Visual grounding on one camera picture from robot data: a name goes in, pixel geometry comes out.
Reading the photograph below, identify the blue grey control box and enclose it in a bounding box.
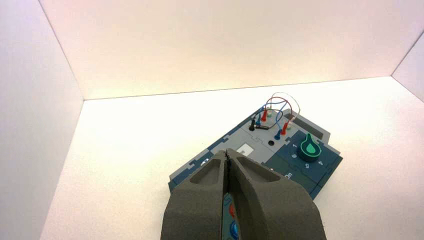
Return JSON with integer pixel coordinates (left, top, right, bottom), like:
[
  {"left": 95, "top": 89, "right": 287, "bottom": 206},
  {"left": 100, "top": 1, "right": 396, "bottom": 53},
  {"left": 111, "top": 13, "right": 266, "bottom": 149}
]
[{"left": 168, "top": 107, "right": 344, "bottom": 240}]

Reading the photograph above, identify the red jumper cable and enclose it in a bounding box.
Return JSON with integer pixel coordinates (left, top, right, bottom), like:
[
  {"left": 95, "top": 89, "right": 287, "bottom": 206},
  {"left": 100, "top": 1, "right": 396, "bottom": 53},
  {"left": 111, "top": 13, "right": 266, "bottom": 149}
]
[{"left": 260, "top": 96, "right": 294, "bottom": 137}]

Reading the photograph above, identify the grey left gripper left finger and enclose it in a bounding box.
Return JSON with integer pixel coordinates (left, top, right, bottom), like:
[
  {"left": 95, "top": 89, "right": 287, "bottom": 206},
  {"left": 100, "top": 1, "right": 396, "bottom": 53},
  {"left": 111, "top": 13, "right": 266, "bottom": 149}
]
[{"left": 160, "top": 149, "right": 229, "bottom": 240}]

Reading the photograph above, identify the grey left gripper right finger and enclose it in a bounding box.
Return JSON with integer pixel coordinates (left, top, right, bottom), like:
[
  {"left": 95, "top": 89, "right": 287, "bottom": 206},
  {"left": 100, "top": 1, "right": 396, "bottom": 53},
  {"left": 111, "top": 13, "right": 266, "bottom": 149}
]
[{"left": 227, "top": 149, "right": 327, "bottom": 240}]

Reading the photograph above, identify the green rotary knob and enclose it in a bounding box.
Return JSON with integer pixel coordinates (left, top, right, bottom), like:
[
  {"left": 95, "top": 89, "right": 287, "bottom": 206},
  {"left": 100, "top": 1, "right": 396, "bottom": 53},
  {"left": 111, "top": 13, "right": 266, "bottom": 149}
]
[{"left": 297, "top": 133, "right": 323, "bottom": 163}]

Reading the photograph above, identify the white jumper cable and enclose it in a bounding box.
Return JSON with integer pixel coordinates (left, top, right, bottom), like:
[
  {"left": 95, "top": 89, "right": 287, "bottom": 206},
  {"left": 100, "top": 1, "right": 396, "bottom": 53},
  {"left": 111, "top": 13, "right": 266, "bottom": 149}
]
[{"left": 266, "top": 92, "right": 301, "bottom": 131}]

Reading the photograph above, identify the black jumper cable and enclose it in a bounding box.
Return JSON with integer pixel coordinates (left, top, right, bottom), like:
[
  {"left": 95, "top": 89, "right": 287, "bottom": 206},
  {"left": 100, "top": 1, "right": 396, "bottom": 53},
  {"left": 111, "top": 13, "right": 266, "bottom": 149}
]
[{"left": 249, "top": 108, "right": 284, "bottom": 132}]

